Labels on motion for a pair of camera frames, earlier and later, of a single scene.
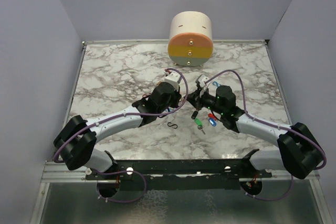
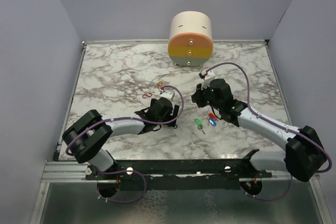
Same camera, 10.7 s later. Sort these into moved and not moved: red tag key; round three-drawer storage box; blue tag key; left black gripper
Moved: left black gripper
Not moved: red tag key; blue tag key; round three-drawer storage box
